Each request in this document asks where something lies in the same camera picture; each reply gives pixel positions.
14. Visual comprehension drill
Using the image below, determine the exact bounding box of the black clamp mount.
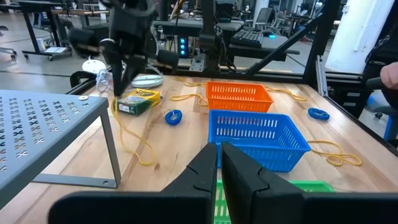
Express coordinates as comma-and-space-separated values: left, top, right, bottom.
70, 70, 97, 88

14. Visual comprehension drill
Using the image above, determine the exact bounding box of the yellow rubber band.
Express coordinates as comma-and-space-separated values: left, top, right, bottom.
169, 93, 209, 107
174, 77, 206, 88
307, 139, 346, 158
266, 86, 308, 103
326, 151, 363, 167
111, 98, 160, 167

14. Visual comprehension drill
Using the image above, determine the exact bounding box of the person's hand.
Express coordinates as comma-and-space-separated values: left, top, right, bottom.
379, 62, 398, 91

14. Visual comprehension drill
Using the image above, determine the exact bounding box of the blue coil keychain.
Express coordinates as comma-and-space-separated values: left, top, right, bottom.
307, 107, 331, 121
164, 108, 183, 126

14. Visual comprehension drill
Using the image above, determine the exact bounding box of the grey metal bracket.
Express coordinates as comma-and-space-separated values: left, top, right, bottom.
188, 57, 206, 73

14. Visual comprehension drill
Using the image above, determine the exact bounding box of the white security camera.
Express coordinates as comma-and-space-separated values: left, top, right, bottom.
130, 73, 165, 90

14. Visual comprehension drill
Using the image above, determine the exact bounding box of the yellow green crayon box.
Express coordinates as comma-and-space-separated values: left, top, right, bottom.
117, 88, 161, 116

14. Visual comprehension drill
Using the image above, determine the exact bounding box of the black desk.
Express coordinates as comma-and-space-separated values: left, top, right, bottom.
154, 18, 301, 63

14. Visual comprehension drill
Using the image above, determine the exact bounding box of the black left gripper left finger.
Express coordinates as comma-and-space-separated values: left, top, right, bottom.
48, 142, 218, 224

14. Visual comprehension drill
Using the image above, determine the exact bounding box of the blue plastic basket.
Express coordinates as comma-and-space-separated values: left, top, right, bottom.
208, 109, 311, 173

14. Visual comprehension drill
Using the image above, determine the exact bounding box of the black backlit keyboard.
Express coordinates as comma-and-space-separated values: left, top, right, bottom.
229, 29, 264, 49

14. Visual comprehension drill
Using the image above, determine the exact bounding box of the green plastic basket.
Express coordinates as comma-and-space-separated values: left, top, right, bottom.
213, 179, 335, 224

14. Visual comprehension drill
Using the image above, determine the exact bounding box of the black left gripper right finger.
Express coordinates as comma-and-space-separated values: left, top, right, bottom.
220, 142, 398, 224

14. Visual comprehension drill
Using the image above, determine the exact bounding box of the black rolling table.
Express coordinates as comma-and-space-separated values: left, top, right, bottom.
17, 0, 74, 62

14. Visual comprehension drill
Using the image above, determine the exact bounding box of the orange plastic basket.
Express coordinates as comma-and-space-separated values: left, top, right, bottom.
205, 81, 275, 113

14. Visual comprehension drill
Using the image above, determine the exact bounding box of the white round mount plate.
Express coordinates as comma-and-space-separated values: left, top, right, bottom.
81, 58, 107, 75

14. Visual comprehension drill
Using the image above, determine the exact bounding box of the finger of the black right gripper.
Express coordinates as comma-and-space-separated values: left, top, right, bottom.
123, 58, 147, 95
109, 60, 126, 98

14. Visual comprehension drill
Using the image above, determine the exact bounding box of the white camera on stand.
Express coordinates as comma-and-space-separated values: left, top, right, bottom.
95, 68, 112, 93

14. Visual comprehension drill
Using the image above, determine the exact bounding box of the person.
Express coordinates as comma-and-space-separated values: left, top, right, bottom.
362, 0, 398, 110

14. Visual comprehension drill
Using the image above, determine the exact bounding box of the grey perforated metal riser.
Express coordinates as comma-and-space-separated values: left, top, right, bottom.
0, 89, 122, 210

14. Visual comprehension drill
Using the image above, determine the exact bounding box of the computer with blue lights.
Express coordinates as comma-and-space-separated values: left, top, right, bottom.
177, 35, 190, 60

